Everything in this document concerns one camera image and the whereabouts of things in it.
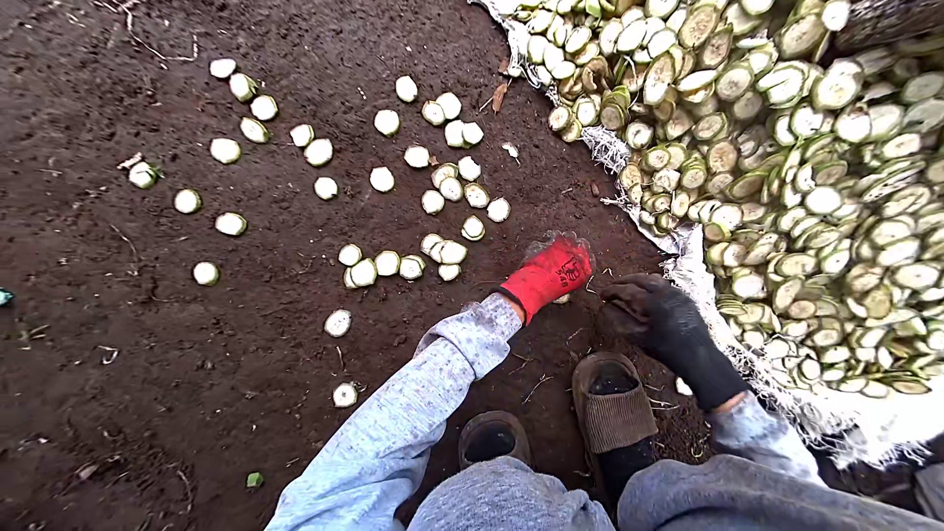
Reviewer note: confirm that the person's right hand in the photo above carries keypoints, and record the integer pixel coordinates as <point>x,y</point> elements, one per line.
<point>677,332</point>

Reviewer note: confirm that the person's left hand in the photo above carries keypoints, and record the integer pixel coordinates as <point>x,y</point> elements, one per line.
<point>549,274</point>

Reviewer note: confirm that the person's right fingers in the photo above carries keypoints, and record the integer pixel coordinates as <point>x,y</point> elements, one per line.
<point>625,306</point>

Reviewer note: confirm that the person's left fingers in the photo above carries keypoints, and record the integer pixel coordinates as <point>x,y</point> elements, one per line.
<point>569,242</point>

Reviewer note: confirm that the person's right forearm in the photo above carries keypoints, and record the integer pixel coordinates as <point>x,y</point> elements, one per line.
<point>763,437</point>

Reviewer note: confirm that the person's left forearm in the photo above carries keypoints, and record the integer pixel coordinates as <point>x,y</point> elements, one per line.
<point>413,405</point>

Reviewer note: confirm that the white woven plastic sheet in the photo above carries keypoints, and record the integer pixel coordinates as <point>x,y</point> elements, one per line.
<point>693,274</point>

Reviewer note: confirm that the small white oval piece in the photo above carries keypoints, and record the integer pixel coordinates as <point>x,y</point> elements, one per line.
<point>684,386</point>

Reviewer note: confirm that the small white scrap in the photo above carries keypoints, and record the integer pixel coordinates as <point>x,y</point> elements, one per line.
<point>511,150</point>

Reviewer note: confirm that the small brown dry leaf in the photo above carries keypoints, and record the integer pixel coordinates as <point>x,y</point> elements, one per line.
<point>500,97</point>

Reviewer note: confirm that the heap of green-rimmed vegetable slices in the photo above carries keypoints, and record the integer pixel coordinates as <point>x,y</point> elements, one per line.
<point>818,243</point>

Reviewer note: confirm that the person's legs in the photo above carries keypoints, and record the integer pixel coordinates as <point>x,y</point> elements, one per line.
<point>708,494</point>

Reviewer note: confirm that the scattered pale round vegetable slices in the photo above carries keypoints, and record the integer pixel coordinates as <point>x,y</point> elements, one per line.
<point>226,150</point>

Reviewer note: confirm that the small green plant piece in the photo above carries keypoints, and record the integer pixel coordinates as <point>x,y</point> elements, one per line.
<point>254,480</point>

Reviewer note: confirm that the thin dry twig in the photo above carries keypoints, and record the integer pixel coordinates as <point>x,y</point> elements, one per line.
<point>131,29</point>

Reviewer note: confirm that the small teal scrap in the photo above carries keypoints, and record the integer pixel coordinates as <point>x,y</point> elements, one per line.
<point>4,297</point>

